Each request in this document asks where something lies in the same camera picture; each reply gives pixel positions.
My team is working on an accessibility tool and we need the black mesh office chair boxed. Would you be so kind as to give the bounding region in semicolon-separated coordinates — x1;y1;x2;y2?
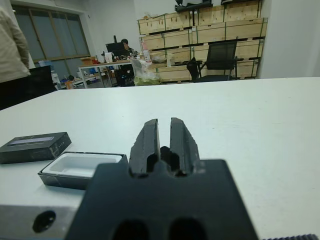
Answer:
193;40;239;83

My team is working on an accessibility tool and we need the black computer monitor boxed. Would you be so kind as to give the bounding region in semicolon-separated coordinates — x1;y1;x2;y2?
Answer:
105;41;126;61

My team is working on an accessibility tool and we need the white desk with wood top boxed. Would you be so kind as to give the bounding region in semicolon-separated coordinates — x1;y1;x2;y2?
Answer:
77;59;135;89

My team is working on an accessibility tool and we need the seated person in dark top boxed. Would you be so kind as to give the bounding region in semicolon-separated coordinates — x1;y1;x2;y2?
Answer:
119;38;139;60

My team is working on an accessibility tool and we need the black box lid with print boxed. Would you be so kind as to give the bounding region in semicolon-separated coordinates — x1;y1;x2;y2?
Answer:
0;131;73;165

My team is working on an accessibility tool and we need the black solid-back office chair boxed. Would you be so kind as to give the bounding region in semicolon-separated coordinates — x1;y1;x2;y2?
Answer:
0;65;59;111

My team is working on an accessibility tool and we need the black computer tower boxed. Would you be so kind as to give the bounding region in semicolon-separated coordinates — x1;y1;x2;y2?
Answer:
115;68;133;87

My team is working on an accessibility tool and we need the pink and white sign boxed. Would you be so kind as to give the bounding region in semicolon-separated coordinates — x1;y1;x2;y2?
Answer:
141;41;152;63

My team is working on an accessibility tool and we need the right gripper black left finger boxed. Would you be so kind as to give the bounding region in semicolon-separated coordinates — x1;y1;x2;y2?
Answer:
128;118;161;179

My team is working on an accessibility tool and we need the yellow-green plastic bag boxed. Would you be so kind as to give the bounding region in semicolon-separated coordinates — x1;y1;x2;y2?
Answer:
131;58;161;86

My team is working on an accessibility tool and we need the black equipment with pole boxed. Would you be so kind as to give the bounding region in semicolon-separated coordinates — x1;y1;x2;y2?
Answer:
174;0;214;26

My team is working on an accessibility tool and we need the brown cardboard box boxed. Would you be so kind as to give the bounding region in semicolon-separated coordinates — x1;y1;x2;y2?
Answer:
80;56;98;66

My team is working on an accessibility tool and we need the person in beige jacket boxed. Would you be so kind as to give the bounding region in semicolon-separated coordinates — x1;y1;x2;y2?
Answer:
0;4;32;84

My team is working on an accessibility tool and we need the black box base white insert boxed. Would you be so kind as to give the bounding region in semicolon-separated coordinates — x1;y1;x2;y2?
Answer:
37;151;129;191

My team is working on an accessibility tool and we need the window with brown frame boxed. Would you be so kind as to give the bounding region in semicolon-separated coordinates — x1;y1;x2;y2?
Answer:
13;7;91;64

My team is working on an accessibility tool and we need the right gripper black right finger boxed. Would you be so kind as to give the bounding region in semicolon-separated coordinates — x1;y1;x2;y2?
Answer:
169;116;201;177

